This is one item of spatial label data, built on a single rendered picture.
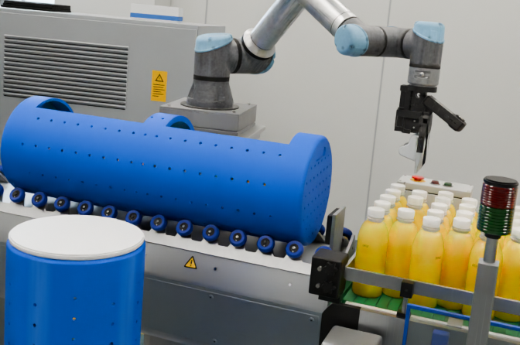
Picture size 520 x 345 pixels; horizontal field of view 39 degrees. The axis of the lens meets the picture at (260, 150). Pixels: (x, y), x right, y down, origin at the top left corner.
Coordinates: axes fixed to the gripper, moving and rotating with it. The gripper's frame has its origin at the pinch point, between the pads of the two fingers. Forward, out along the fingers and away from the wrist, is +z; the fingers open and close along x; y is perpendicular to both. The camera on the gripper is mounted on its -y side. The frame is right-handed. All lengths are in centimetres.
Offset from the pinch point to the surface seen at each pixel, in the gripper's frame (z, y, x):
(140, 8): -33, 160, -141
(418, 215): 11.8, -1.0, 2.1
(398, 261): 19.3, 0.3, 17.8
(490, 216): -0.9, -18.5, 44.3
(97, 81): 4, 172, -123
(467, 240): 12.1, -14.1, 16.5
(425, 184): 8.3, 0.6, -19.8
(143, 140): 0, 69, 16
